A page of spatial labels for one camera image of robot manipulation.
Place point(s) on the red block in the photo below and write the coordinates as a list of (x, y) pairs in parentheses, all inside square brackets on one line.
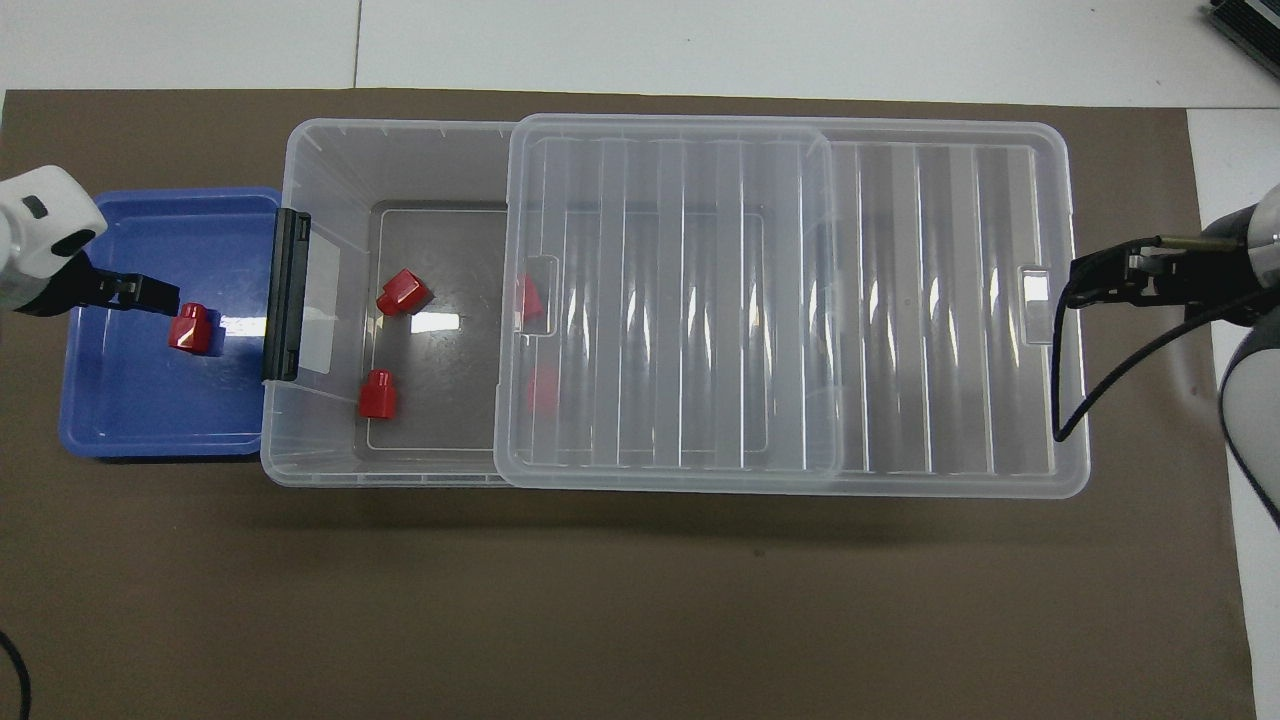
[(528, 297), (543, 390), (378, 394), (403, 292), (190, 330)]

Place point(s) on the brown table mat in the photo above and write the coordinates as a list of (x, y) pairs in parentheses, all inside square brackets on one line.
[(600, 600)]

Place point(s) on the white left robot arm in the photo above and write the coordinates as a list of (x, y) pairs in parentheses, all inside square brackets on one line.
[(40, 220)]

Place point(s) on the clear plastic box lid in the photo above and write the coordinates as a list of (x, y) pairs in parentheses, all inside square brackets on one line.
[(800, 300)]

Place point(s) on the black finned device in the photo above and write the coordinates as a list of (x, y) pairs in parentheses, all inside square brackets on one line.
[(1250, 20)]

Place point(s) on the blue plastic tray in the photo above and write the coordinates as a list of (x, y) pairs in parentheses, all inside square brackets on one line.
[(150, 400)]

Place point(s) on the clear plastic storage box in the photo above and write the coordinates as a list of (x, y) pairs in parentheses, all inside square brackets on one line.
[(420, 250)]

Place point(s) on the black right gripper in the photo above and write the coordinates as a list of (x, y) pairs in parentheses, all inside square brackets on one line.
[(1175, 280)]

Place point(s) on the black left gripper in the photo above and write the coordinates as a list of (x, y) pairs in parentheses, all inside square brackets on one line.
[(75, 292)]

